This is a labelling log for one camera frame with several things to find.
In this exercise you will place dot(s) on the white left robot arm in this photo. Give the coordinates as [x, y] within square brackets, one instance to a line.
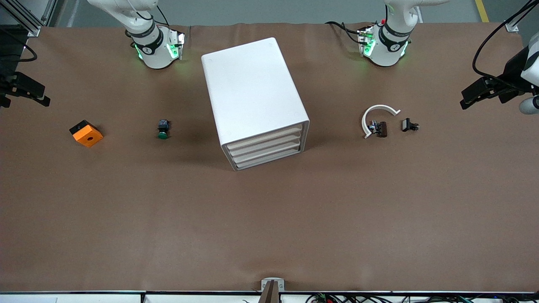
[385, 52]

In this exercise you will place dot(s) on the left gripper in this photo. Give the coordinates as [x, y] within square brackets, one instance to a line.
[512, 72]

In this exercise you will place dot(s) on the dark brown small component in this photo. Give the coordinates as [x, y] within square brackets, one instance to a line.
[381, 129]

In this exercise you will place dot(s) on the orange black button enclosure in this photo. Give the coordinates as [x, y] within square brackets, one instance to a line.
[89, 136]

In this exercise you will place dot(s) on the small black clip component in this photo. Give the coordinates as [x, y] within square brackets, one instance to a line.
[406, 124]

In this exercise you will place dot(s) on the white curved plastic piece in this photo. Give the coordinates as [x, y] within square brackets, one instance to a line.
[364, 121]

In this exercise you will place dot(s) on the brown table mat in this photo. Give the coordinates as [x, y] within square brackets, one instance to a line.
[168, 235]

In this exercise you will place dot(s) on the white drawer cabinet housing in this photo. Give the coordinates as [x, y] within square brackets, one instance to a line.
[252, 84]

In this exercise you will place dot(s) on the white plastic drawer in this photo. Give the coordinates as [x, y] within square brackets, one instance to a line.
[266, 148]
[267, 156]
[265, 140]

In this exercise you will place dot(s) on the grey metal bracket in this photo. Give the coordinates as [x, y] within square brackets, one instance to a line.
[266, 284]

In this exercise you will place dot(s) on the brown camera post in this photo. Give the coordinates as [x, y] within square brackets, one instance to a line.
[270, 294]

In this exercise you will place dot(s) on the white table edge rail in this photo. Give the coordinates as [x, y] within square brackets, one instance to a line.
[84, 298]

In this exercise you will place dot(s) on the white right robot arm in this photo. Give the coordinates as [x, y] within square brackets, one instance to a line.
[153, 52]

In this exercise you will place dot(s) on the green push button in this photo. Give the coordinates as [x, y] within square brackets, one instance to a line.
[163, 135]

